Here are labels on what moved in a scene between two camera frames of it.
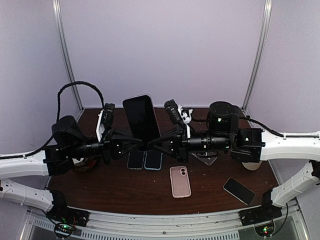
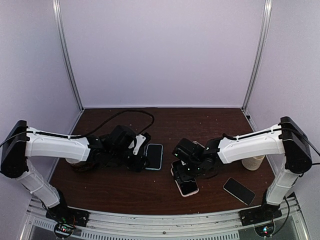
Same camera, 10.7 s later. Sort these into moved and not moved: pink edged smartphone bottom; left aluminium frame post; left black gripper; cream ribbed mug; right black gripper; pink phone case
Moved: pink edged smartphone bottom; pink phone case; left black gripper; right black gripper
Not moved: left aluminium frame post; cream ribbed mug
